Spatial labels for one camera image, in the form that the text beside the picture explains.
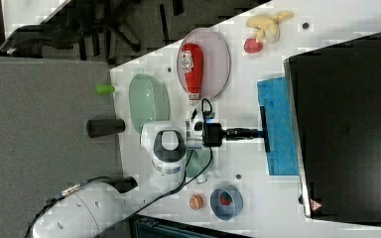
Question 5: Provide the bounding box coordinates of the yellow plush banana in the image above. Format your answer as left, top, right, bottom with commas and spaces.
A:
246, 11, 294, 44

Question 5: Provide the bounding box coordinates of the small red strawberry toy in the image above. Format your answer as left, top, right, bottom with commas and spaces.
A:
220, 192, 232, 205

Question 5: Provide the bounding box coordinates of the grey oval plate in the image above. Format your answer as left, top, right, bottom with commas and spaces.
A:
177, 28, 230, 100

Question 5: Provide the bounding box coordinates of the blue bowl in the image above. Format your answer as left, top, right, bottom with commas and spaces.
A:
209, 185, 243, 220

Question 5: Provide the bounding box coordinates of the green metal cup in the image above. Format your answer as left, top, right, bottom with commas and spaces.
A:
186, 149, 211, 184

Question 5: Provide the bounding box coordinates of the red plush strawberry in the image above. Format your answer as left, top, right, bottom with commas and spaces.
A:
244, 38, 263, 54

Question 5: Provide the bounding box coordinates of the green plastic colander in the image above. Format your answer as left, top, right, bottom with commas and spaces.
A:
128, 73, 170, 134

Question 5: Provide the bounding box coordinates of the black cylinder post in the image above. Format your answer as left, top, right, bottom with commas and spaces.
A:
86, 119, 125, 138

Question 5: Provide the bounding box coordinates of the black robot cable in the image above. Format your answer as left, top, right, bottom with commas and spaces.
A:
24, 97, 214, 238

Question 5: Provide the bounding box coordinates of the black office chair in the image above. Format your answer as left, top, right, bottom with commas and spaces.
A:
0, 0, 141, 55

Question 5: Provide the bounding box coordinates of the red plush ketchup bottle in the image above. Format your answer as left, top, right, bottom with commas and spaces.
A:
180, 43, 203, 105

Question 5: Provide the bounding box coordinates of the orange slice toy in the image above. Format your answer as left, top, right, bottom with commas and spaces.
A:
190, 194, 203, 210

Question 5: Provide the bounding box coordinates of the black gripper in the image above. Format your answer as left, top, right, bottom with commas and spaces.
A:
202, 123, 258, 148

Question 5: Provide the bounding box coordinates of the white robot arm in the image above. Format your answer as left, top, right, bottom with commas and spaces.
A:
25, 121, 266, 238

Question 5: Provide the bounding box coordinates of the green cap peg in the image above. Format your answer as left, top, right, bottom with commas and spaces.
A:
96, 84, 116, 94

